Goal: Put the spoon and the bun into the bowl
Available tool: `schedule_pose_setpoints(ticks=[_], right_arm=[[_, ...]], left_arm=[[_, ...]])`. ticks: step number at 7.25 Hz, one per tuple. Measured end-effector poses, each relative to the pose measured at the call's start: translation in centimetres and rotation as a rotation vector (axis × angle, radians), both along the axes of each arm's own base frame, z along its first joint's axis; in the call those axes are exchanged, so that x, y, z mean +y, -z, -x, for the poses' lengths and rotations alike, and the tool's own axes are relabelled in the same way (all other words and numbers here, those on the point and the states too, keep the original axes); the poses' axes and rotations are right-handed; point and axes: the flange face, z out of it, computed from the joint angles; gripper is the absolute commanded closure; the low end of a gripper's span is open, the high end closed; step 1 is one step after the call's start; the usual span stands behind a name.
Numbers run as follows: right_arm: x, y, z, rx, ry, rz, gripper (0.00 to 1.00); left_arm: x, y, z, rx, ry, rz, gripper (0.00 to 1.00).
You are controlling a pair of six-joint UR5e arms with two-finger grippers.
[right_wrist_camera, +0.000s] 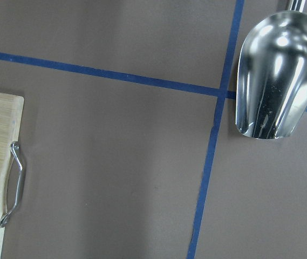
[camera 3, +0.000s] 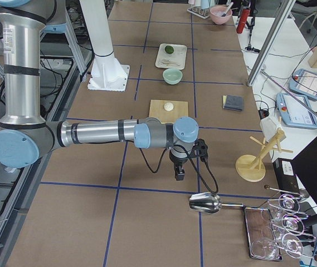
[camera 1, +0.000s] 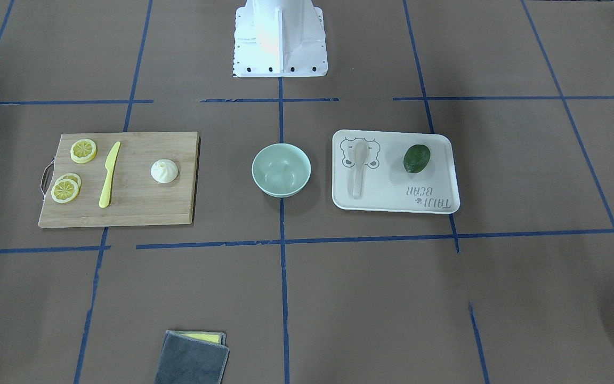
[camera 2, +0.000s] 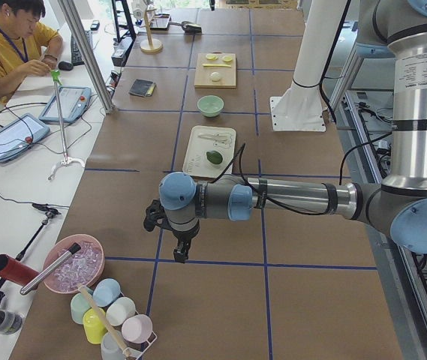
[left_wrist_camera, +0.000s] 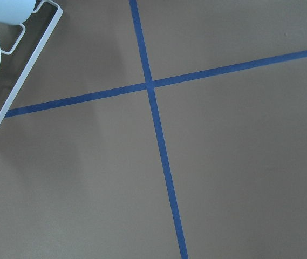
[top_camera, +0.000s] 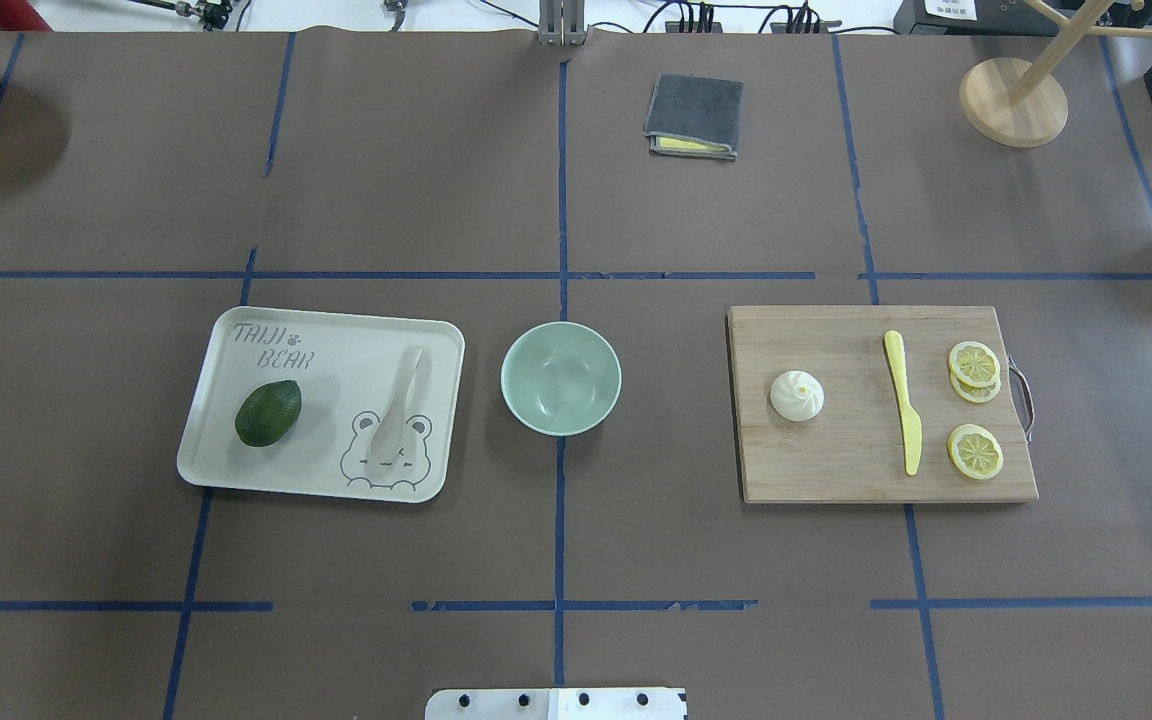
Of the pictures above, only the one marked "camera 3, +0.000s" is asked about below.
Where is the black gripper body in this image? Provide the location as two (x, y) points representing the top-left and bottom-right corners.
(169, 152), (188, 170)

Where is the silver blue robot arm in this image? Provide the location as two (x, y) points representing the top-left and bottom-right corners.
(0, 1), (198, 180)

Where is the mint green bowl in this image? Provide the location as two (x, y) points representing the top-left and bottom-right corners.
(162, 68), (183, 85)

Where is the pink bowl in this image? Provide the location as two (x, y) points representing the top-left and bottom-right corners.
(209, 6), (232, 25)

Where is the metal scoop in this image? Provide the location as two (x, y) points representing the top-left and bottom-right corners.
(189, 192), (243, 214)

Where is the bamboo cutting board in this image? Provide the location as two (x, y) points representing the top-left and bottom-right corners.
(149, 100), (188, 123)

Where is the wooden mug tree stand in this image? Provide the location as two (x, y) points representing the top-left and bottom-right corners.
(235, 127), (293, 182)

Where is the yellow sponge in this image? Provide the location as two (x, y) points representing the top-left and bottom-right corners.
(222, 95), (227, 108)

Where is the cream bear serving tray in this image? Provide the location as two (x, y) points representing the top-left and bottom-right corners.
(155, 43), (187, 70)

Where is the black glass rack tray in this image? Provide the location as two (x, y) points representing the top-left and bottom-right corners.
(243, 206), (283, 262)

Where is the green avocado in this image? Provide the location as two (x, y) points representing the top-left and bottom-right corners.
(164, 45), (174, 55)

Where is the wine glass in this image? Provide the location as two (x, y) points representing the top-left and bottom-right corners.
(251, 238), (280, 261)

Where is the blue teach pendant near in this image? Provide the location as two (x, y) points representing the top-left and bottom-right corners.
(276, 93), (317, 129)

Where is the blue teach pendant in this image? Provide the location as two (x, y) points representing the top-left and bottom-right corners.
(289, 68), (317, 101)
(276, 93), (317, 129)

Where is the blue teach pendant far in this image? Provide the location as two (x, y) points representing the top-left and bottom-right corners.
(289, 68), (317, 101)

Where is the white dish rack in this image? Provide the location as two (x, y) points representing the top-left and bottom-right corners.
(187, 0), (216, 19)

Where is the red bottle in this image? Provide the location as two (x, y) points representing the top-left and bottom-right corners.
(236, 0), (251, 34)

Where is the black camera mount wrist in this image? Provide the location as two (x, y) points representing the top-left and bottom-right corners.
(191, 139), (208, 163)

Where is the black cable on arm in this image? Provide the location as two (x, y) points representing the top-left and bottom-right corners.
(138, 144), (220, 195)

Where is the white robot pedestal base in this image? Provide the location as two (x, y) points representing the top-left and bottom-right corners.
(80, 0), (130, 92)

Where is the aluminium frame post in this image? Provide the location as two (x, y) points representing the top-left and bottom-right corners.
(247, 0), (296, 86)

